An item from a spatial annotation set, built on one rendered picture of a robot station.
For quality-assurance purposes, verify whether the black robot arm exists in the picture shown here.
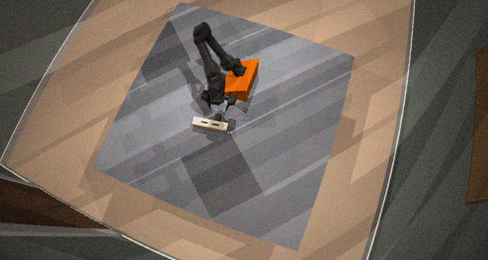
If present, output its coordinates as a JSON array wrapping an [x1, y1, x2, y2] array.
[[193, 22, 247, 106]]

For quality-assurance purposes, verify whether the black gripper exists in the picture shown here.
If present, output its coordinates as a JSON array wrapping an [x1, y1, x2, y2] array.
[[201, 87, 237, 112]]

